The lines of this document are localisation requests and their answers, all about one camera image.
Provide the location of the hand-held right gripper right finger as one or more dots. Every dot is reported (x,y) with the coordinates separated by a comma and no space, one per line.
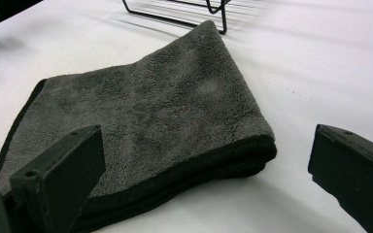
(356,174)

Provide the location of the grey microfibre towel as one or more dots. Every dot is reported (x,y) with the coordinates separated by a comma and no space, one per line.
(158,113)

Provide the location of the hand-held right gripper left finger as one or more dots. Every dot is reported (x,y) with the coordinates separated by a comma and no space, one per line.
(61,174)

